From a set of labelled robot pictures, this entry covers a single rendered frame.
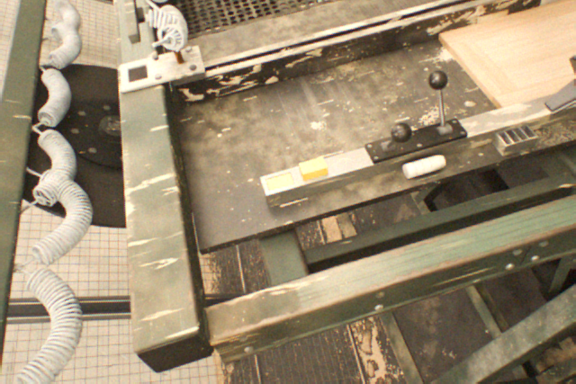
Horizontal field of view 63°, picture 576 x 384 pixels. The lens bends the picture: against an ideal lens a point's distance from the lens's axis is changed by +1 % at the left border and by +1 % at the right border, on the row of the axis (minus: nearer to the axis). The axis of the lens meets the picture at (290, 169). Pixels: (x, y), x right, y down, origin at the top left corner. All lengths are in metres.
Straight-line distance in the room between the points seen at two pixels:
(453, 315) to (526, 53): 1.83
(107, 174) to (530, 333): 1.36
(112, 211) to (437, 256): 1.01
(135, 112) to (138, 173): 0.18
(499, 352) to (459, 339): 1.16
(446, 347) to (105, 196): 2.02
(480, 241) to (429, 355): 2.17
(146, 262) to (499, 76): 0.85
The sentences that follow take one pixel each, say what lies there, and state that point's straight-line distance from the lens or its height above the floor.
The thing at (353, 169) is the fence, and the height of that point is 1.55.
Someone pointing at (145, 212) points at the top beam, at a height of 1.91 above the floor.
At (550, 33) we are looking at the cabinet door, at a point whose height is 1.03.
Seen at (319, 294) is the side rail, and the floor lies 1.68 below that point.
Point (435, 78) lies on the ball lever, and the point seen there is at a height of 1.45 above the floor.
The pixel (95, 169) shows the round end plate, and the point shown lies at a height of 1.91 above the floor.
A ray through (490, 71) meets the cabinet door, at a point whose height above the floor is 1.20.
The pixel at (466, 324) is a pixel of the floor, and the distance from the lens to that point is 2.77.
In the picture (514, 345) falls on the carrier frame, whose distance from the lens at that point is 1.64.
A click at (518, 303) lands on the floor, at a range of 2.57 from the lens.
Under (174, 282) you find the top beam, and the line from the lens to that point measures 0.78.
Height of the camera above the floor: 2.11
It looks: 29 degrees down
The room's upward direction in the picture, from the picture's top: 83 degrees counter-clockwise
